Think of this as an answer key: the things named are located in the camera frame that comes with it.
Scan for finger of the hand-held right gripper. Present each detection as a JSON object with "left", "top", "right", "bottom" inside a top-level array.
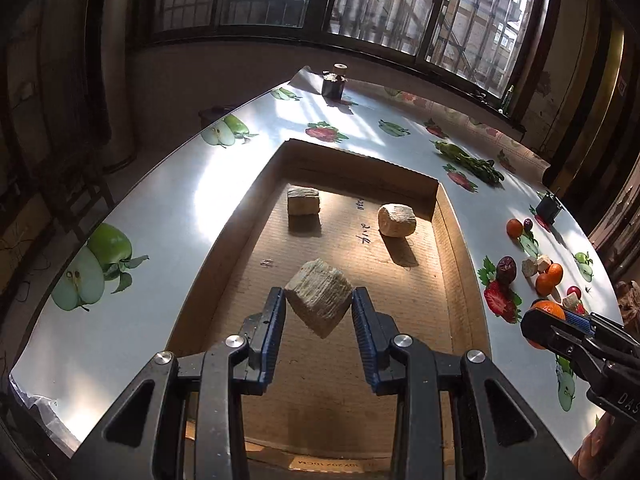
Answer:
[
  {"left": 562, "top": 310, "right": 640, "bottom": 346},
  {"left": 520, "top": 309, "right": 608, "bottom": 386}
]

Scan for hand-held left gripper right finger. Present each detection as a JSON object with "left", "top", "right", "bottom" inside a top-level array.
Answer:
[{"left": 351, "top": 286, "right": 576, "bottom": 480}]

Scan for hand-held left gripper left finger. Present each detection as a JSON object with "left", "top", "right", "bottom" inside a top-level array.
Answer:
[{"left": 65, "top": 286, "right": 287, "bottom": 480}]

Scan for large beige fibrous chunk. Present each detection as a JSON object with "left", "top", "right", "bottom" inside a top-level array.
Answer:
[{"left": 284, "top": 258, "right": 357, "bottom": 339}]

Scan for shallow cardboard box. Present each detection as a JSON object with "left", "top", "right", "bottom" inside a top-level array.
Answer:
[{"left": 165, "top": 138, "right": 493, "bottom": 473}]

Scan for black container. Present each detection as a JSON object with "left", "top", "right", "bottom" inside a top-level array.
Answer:
[{"left": 536, "top": 191, "right": 565, "bottom": 223}]

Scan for fruit print tablecloth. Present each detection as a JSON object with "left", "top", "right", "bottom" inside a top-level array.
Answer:
[{"left": 10, "top": 65, "right": 626, "bottom": 461}]

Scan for dark leafy greens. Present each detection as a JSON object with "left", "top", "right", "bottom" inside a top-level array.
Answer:
[{"left": 457, "top": 155, "right": 506, "bottom": 185}]

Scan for green pepper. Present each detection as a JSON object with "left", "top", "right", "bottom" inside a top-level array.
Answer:
[{"left": 434, "top": 141, "right": 471, "bottom": 162}]

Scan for dark wooden chair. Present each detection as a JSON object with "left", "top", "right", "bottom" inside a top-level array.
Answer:
[{"left": 40, "top": 160, "right": 116, "bottom": 246}]

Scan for small dark jar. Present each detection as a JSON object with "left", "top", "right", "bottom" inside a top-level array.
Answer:
[{"left": 321, "top": 62, "right": 348, "bottom": 100}]

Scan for barred window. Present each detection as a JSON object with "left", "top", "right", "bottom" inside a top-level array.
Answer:
[{"left": 135, "top": 0, "right": 556, "bottom": 106}]

